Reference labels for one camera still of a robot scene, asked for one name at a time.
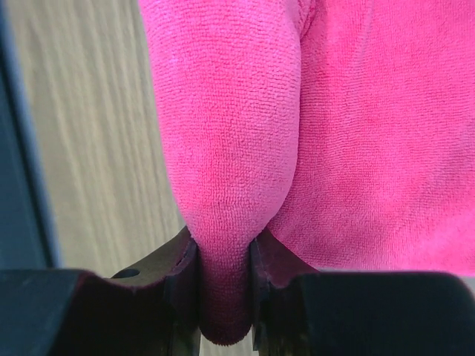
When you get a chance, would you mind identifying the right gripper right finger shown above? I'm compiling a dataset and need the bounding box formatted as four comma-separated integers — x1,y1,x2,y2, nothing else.
249,231,474,356

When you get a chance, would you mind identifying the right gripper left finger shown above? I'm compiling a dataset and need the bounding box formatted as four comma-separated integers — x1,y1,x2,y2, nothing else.
1,229,200,355

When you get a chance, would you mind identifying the pink microfiber towel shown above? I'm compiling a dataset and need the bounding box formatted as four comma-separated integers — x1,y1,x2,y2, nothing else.
139,1,474,346

